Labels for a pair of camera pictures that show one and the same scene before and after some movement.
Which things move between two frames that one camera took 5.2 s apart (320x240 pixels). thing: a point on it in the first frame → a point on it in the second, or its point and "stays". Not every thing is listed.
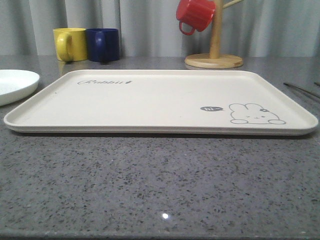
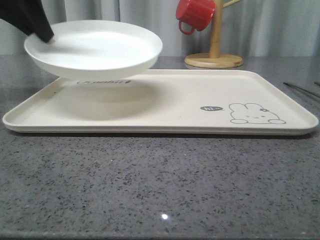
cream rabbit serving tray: (176, 101) stays
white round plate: (16, 85) → (95, 49)
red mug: (197, 13) stays
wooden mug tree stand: (215, 60) stays
